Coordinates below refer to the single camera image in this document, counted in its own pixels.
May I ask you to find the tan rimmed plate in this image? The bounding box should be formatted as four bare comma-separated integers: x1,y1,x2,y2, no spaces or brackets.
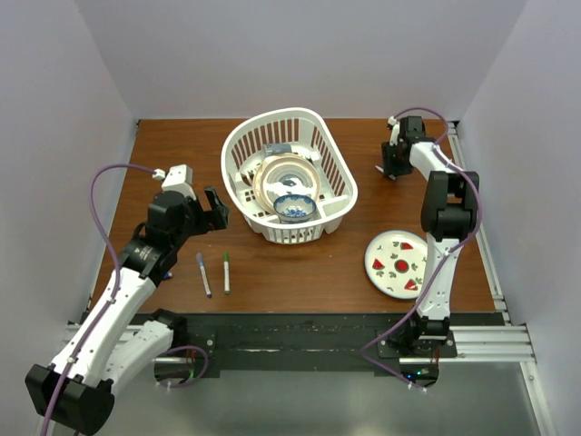
252,154,320,213

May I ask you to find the white marker pen green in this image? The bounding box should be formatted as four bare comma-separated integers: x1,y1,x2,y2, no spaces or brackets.
223,260,231,295

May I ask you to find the white marker pen blue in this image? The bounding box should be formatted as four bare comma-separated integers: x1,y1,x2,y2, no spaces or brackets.
200,264,212,299

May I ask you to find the watermelon pattern plate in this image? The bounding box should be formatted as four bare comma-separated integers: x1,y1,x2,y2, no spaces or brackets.
364,230,428,300

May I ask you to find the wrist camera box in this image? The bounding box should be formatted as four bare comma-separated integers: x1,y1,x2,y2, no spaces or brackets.
162,164,195,198
388,115,426,143

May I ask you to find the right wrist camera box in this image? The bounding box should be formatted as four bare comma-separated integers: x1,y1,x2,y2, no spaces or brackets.
388,115,426,143

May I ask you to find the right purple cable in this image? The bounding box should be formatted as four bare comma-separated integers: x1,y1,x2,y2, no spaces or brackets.
360,106,481,394

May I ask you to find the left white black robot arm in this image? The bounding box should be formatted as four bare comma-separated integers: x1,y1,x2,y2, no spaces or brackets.
25,186,229,435

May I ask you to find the blue white patterned bowl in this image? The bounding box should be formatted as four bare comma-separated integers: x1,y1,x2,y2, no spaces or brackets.
273,194,317,224

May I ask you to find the aluminium rail frame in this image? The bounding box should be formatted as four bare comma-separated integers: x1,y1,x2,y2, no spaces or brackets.
443,118,541,364

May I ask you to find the grey object in basket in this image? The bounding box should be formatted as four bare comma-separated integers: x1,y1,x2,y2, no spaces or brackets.
261,143,292,158

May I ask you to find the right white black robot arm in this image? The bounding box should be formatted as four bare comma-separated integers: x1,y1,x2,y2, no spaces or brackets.
374,110,482,357

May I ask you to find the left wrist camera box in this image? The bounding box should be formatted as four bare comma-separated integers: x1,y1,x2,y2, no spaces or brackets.
162,164,195,198

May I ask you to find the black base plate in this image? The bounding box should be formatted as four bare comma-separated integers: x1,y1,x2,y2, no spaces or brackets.
172,313,458,381

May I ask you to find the white plastic dish basket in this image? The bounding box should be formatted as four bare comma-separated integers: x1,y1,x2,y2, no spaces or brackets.
221,107,359,244

